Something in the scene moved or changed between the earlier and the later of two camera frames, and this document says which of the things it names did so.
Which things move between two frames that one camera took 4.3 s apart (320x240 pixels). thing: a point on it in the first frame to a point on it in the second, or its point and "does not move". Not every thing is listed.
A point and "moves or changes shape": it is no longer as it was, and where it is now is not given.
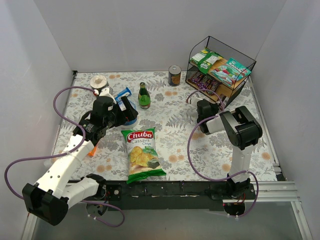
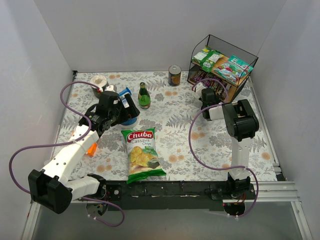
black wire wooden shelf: [218, 71] does not move
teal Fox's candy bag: [231, 71] moves or changes shape
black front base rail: [169, 196] does not move
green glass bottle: [144, 97] does not move
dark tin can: [174, 75] does not move
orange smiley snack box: [92, 152] does not move
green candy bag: [204, 59] moves or changes shape
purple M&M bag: [214, 85] to [224, 89]
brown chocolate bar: [196, 77] moves or changes shape
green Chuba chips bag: [143, 161] does not move
